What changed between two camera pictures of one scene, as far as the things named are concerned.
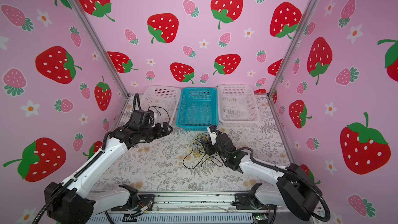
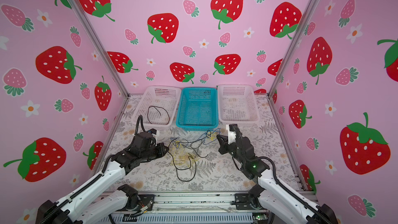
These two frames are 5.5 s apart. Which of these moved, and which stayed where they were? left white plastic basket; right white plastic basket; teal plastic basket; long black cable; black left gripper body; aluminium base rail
Moved: black left gripper body; long black cable
Stayed: teal plastic basket; aluminium base rail; right white plastic basket; left white plastic basket
